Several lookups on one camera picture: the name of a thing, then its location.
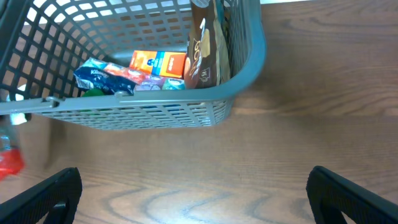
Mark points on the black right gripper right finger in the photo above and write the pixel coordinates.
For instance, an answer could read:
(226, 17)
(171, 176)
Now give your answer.
(333, 197)

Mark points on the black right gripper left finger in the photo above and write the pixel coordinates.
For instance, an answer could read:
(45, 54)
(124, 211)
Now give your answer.
(54, 200)

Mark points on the orange spaghetti packet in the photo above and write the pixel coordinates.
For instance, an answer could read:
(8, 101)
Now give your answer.
(11, 159)

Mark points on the green lid spice jar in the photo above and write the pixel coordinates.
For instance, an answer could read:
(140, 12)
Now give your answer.
(93, 92)

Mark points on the blue Kleenex tissue pack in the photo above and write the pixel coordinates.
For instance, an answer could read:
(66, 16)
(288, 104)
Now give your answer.
(112, 78)

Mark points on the grey plastic basket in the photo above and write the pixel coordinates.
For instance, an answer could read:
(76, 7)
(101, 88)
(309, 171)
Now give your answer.
(44, 42)

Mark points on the orange medicine box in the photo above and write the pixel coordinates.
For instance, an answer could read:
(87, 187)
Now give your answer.
(159, 63)

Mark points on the brown Nescafe Gold pouch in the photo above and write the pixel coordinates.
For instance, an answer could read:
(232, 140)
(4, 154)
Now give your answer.
(207, 61)

